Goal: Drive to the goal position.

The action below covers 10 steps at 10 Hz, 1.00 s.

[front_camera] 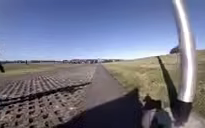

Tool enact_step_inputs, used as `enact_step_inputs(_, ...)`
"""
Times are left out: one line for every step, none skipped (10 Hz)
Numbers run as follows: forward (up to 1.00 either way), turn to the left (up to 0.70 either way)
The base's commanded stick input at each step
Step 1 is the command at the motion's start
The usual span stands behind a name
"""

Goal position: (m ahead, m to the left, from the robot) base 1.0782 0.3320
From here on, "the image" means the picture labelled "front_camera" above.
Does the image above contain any row of distant buildings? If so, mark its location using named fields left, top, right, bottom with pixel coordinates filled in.
left=0, top=58, right=124, bottom=65

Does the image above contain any grey asphalt path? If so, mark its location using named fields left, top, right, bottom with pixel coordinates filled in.
left=54, top=63, right=148, bottom=128

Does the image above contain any grassy slope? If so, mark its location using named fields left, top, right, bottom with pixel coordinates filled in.
left=102, top=48, right=205, bottom=128

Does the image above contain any flat grass field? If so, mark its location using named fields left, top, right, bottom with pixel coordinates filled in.
left=0, top=63, right=94, bottom=80

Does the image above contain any grass grid paver area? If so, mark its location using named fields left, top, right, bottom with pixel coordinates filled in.
left=0, top=64, right=98, bottom=128

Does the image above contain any tall lamp post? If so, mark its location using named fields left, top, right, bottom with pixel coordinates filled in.
left=170, top=0, right=198, bottom=127

